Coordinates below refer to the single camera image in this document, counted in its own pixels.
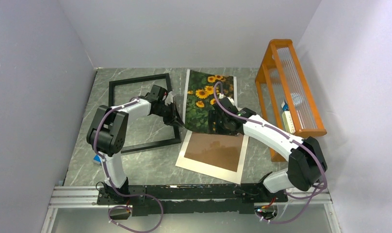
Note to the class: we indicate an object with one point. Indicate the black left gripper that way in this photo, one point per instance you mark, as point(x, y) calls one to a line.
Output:
point(174, 118)

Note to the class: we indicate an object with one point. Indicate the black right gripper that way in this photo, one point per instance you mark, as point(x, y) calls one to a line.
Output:
point(214, 117)

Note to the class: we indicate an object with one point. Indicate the black picture frame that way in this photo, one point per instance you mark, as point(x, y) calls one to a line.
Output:
point(146, 134)

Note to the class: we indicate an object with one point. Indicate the white mat backing board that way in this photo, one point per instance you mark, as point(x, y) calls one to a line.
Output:
point(218, 156)

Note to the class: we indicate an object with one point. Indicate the sunflower photo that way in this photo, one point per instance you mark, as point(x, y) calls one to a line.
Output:
point(199, 99)

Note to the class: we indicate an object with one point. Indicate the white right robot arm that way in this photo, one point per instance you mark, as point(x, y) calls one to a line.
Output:
point(306, 162)

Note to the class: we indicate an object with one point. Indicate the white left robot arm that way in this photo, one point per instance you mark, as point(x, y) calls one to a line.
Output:
point(108, 129)

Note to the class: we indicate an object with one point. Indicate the orange wooden shelf rack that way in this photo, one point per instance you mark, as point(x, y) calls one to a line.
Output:
point(281, 77)

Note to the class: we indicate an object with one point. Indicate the blue small object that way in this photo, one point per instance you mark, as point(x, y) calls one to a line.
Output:
point(97, 159)

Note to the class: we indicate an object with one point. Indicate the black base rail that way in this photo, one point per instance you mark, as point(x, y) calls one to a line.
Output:
point(191, 198)

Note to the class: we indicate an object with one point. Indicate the aluminium table rail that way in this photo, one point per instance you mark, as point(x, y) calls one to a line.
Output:
point(83, 197)

